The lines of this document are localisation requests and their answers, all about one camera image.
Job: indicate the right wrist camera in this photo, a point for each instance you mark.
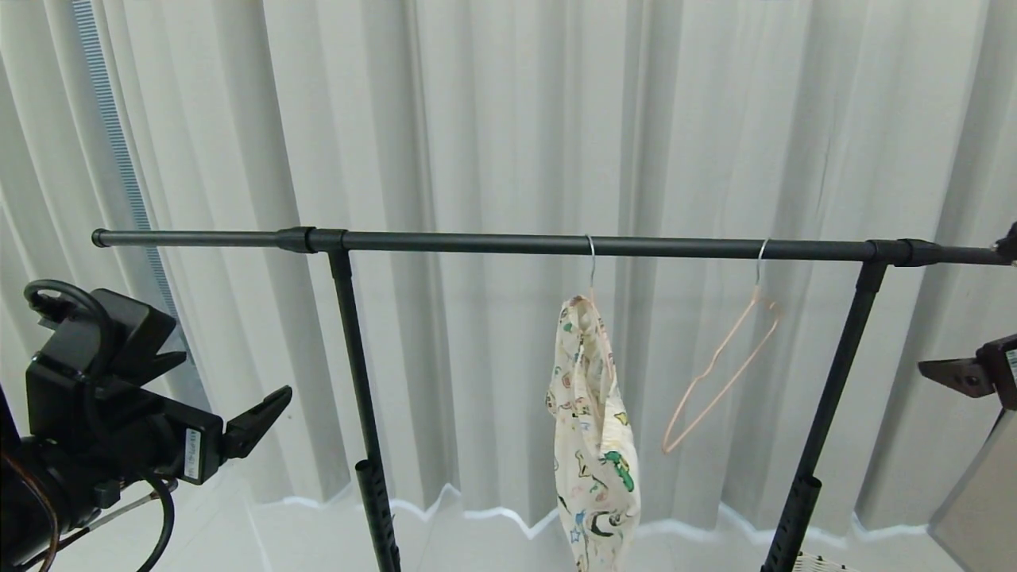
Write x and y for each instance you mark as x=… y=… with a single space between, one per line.
x=1009 y=242

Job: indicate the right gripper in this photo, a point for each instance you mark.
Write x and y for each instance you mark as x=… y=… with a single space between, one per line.
x=1003 y=373

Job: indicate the white laundry basket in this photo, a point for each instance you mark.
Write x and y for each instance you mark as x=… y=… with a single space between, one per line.
x=818 y=566

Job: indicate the cream printed garment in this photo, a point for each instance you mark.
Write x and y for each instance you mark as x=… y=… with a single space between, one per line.
x=596 y=445

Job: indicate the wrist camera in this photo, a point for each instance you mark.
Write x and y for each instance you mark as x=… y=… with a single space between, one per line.
x=1009 y=242
x=111 y=334

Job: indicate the white curtain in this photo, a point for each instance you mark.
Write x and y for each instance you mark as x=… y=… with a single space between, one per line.
x=493 y=119
x=40 y=159

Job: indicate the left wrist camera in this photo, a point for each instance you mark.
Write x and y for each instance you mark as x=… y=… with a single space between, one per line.
x=111 y=334

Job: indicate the pink clothes hanger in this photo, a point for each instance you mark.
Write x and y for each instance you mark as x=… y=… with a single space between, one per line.
x=591 y=266
x=759 y=262

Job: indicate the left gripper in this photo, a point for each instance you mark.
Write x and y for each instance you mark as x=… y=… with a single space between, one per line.
x=151 y=441

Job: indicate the black clothes rack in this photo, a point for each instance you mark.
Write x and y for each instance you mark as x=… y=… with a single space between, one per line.
x=477 y=243

